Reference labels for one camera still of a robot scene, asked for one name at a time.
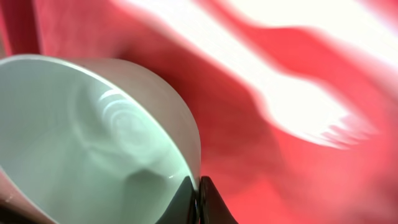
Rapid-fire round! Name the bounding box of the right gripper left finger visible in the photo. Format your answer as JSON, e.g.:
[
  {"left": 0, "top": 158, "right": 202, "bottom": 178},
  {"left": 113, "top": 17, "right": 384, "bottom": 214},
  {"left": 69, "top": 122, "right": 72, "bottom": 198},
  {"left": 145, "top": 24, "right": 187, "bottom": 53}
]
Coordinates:
[{"left": 155, "top": 176, "right": 197, "bottom": 224}]

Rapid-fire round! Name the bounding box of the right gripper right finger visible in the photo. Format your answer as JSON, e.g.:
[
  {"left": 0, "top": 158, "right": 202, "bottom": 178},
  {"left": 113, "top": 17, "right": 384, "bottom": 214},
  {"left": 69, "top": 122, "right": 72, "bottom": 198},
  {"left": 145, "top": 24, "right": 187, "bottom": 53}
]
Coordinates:
[{"left": 199, "top": 176, "right": 238, "bottom": 224}]

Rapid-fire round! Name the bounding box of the mint green bowl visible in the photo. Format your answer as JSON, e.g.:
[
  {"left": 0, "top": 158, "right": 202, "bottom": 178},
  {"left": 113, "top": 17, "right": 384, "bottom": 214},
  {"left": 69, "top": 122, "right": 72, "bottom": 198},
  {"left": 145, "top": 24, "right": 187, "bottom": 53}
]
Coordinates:
[{"left": 1, "top": 55, "right": 201, "bottom": 223}]

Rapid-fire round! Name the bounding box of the cream plastic fork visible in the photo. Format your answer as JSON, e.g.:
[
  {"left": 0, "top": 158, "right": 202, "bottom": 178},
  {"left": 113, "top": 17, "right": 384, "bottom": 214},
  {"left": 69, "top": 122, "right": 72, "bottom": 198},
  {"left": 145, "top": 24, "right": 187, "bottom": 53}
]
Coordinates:
[{"left": 115, "top": 0, "right": 377, "bottom": 149}]

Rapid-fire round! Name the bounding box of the cream plastic spoon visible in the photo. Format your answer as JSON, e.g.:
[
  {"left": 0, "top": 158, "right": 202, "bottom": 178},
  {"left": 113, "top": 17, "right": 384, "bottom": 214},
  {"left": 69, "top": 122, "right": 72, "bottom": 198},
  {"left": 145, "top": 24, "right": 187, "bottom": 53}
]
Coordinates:
[{"left": 227, "top": 0, "right": 397, "bottom": 68}]

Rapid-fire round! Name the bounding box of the red serving tray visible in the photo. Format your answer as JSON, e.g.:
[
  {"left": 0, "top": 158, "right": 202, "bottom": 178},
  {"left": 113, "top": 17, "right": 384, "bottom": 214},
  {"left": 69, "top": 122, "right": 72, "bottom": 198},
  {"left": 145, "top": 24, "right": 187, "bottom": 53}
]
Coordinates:
[{"left": 1, "top": 0, "right": 397, "bottom": 223}]

